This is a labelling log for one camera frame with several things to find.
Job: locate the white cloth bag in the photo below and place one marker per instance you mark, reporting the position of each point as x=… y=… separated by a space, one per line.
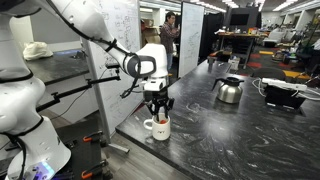
x=36 y=50

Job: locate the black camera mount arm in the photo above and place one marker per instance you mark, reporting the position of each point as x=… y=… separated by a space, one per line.
x=71 y=90

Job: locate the white armchair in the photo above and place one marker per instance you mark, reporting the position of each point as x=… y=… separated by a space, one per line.
x=276 y=36

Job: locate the black wall monitor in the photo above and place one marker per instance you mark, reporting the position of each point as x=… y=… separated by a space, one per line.
x=239 y=19

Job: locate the black partition curtain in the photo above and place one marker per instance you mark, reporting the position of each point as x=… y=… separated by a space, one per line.
x=210 y=33

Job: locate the red-capped white marker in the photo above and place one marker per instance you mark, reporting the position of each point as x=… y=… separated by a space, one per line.
x=162 y=122

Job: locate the person in plaid shirt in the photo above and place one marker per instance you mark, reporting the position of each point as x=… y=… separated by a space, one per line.
x=170 y=35

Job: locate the white power strip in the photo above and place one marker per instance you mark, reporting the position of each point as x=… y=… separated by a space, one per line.
x=283 y=84

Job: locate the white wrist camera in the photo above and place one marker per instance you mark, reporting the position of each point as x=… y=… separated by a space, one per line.
x=155 y=84

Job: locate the large whiteboard on stand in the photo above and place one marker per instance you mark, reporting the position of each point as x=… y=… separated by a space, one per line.
x=130 y=23

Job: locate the black robot stand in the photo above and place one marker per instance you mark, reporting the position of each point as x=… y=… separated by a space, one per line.
x=83 y=153

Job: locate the wooden office desk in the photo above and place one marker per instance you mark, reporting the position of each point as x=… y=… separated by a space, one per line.
x=240 y=35

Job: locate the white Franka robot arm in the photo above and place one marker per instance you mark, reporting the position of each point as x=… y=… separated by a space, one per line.
x=20 y=100

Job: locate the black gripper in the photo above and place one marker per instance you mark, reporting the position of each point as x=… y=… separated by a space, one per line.
x=156 y=97

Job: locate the orange clamp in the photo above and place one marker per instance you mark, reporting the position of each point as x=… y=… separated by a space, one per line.
x=86 y=174
x=87 y=139

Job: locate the stainless steel coffee carafe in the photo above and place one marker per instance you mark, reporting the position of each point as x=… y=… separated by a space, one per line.
x=230 y=93

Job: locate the black-topped kitchen counter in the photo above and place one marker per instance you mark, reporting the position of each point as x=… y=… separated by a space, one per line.
x=60 y=65

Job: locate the white printed mug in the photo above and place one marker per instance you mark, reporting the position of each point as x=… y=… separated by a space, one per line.
x=161 y=131

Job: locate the cardboard box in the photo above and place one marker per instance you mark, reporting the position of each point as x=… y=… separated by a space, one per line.
x=151 y=35

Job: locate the black box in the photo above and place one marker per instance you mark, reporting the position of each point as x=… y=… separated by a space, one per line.
x=283 y=98

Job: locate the narrow tall whiteboard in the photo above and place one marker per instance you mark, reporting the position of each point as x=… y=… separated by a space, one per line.
x=190 y=40

